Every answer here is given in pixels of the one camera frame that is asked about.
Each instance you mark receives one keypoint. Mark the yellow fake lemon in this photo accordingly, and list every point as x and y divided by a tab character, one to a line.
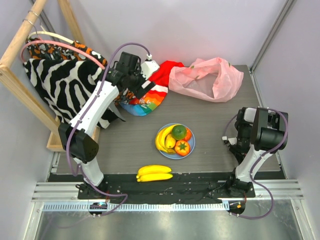
170	142

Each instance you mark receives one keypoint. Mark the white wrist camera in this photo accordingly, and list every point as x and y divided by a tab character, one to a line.
149	67
229	140

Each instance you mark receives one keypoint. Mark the aluminium rail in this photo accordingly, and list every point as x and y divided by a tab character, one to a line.
68	196

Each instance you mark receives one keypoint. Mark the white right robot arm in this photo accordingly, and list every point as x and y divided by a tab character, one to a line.
261	132

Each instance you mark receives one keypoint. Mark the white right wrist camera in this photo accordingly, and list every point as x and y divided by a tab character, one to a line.
229	140

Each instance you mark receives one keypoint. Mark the orange fake pumpkin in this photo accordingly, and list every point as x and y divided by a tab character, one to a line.
188	135

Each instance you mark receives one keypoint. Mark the orange black patterned cloth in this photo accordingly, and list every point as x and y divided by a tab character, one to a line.
55	52

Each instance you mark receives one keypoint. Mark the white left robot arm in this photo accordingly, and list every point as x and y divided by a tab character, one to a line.
76	136

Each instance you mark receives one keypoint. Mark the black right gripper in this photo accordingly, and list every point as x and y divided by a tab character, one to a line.
236	145

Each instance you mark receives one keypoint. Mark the red cloth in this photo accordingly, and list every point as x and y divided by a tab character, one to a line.
161	76

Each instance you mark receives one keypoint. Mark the yellow fake banana bunch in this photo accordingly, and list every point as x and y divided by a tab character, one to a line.
160	140

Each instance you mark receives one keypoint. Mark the zebra pattern cloth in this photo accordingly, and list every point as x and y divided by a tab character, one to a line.
64	85

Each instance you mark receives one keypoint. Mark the blue plastic plate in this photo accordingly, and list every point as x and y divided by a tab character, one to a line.
191	141

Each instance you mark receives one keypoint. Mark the green fake apple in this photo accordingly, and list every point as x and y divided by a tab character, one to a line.
179	132

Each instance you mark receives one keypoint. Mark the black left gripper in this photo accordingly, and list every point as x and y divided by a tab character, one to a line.
139	91

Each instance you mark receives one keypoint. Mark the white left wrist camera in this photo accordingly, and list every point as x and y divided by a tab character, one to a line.
149	67

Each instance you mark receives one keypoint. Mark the pink plastic bag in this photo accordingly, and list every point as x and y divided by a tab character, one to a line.
214	80

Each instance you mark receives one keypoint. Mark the colourful rainbow pouch bag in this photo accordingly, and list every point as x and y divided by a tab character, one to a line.
145	105

